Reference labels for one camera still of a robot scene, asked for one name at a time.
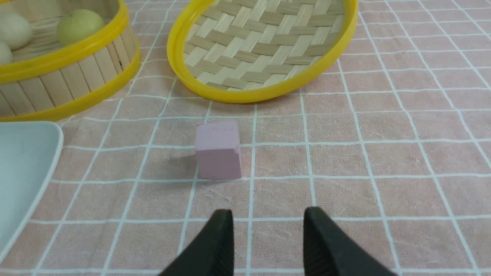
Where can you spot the pink checkered tablecloth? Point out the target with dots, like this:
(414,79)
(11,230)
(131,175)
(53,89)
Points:
(392,141)

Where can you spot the white square plate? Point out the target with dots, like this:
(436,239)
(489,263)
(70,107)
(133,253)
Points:
(29,154)

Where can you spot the woven bamboo steamer lid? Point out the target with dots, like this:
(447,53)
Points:
(246,51)

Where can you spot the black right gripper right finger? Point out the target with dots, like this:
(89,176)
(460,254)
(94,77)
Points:
(329,251)

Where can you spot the pink cube block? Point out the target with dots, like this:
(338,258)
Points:
(218,150)

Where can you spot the pale steamed bun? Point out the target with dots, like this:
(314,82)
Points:
(6,56)
(15,30)

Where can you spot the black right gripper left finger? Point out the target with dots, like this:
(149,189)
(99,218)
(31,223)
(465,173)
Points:
(211,252)

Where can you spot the bamboo steamer basket yellow rim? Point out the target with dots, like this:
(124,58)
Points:
(48,81)

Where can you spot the yellow-green steamed bun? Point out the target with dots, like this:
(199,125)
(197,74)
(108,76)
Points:
(78,25)

